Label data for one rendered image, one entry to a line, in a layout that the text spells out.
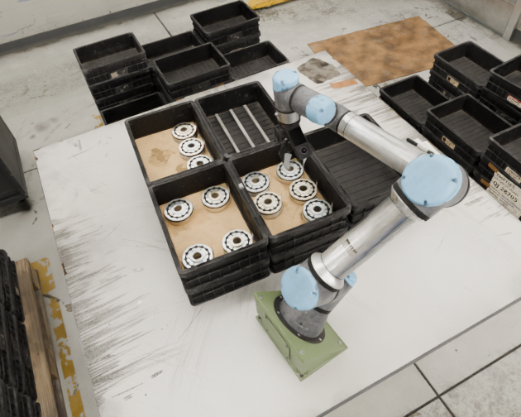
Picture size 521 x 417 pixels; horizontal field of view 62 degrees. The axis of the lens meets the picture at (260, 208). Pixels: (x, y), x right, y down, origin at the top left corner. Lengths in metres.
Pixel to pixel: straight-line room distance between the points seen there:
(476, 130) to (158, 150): 1.75
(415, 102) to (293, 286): 2.07
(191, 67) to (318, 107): 1.84
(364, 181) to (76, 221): 1.15
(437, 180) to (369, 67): 2.81
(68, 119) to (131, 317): 2.31
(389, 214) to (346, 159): 0.73
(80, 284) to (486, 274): 1.43
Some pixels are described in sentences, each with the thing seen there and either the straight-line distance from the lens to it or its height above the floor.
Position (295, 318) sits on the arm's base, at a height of 0.86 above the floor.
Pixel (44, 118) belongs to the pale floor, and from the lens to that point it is 3.75.
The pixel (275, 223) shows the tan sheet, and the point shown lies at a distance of 1.53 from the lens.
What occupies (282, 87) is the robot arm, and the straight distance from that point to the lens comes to 1.24.
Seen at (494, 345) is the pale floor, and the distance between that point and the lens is 2.42.
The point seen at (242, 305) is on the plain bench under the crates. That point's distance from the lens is 1.52.
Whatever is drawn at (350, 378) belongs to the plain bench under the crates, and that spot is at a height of 0.70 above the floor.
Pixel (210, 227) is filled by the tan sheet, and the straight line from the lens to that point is 1.55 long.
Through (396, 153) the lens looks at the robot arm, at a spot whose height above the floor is 1.24.
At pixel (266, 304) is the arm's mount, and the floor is 0.86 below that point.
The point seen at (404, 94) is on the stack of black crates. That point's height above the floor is 0.27.
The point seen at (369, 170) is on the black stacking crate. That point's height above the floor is 0.83.
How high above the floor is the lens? 2.06
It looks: 51 degrees down
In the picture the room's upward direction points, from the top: 5 degrees counter-clockwise
